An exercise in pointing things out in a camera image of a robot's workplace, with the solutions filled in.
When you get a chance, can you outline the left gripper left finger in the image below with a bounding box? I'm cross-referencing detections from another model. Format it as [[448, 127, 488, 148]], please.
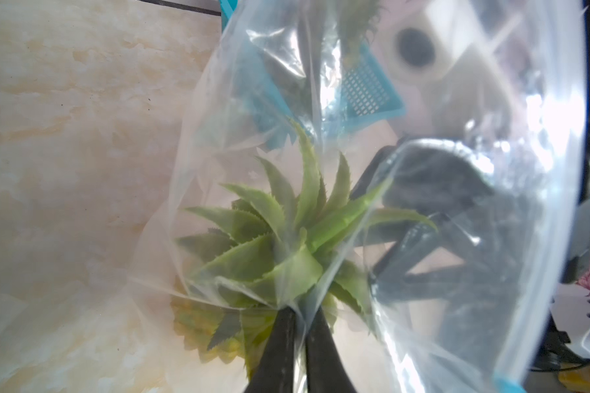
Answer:
[[244, 308, 298, 393]]

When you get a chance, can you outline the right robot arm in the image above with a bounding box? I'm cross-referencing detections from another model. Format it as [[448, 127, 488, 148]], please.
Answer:
[[352, 1, 590, 374]]

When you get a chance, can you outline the pineapple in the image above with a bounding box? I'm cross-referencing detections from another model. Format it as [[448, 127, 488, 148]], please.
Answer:
[[171, 126, 432, 377]]

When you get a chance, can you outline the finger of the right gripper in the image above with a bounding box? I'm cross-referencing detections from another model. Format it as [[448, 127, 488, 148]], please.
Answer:
[[368, 215, 521, 304]]

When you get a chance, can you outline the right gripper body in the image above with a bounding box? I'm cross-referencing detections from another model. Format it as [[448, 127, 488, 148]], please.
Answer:
[[351, 139, 541, 246]]

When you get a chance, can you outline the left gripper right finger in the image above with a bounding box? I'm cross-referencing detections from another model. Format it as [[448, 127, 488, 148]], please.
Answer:
[[306, 309, 357, 393]]

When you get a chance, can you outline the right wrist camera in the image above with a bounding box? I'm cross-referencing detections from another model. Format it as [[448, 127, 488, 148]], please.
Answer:
[[379, 1, 512, 129]]

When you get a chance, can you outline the teal plastic basket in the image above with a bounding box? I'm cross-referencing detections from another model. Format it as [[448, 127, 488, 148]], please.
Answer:
[[205, 1, 406, 150]]

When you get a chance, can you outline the zip-top bag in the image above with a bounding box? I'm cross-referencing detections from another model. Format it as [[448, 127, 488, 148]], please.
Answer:
[[129, 1, 586, 392]]

